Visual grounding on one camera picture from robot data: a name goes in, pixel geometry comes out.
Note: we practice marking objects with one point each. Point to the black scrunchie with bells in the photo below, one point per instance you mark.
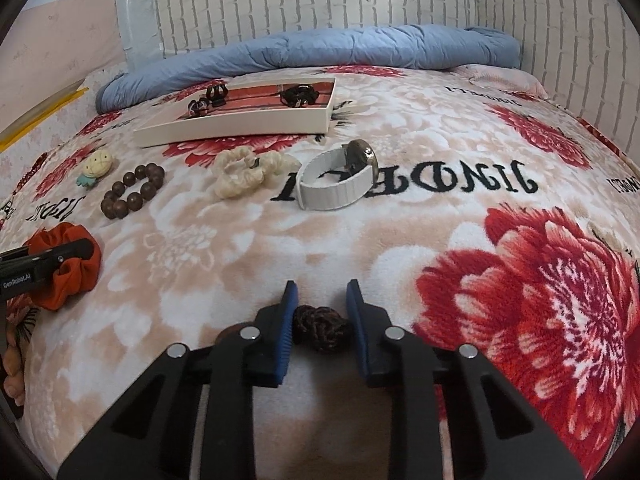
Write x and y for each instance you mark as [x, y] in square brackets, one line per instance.
[292, 95]

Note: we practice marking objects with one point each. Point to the person's left hand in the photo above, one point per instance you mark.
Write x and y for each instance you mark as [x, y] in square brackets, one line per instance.
[12, 365]

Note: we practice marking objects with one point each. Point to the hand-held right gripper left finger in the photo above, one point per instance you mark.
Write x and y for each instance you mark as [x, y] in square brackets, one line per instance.
[285, 325]

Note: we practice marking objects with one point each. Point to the white tray with red lining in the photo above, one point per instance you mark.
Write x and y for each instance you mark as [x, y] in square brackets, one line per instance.
[240, 127]

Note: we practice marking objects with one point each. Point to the brown pendant with knot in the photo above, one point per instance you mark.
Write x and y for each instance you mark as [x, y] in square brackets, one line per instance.
[320, 330]

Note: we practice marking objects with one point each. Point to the clear plastic sheet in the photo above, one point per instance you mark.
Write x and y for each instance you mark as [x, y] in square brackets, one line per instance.
[135, 20]

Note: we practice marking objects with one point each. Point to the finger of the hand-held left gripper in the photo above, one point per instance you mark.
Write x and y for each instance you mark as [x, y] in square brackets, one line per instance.
[60, 252]

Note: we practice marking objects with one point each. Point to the cream scrunchie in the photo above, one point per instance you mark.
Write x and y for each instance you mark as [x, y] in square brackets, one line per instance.
[230, 185]

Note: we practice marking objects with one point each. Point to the orange scrunchie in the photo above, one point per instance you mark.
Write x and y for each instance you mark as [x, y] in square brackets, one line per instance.
[70, 285]

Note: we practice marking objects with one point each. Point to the yellow cloth strip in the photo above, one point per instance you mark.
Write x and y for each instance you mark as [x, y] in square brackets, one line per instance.
[75, 95]

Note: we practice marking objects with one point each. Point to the rolled blue quilt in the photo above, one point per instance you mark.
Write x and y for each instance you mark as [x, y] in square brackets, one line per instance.
[300, 47]

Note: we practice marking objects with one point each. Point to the pink pillow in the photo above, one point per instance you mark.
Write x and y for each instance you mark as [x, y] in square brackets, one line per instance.
[500, 77]

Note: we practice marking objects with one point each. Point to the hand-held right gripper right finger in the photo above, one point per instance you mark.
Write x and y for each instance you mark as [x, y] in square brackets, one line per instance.
[357, 320]

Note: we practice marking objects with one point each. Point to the black claw hair clip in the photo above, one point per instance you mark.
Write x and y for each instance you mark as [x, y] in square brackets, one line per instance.
[216, 95]

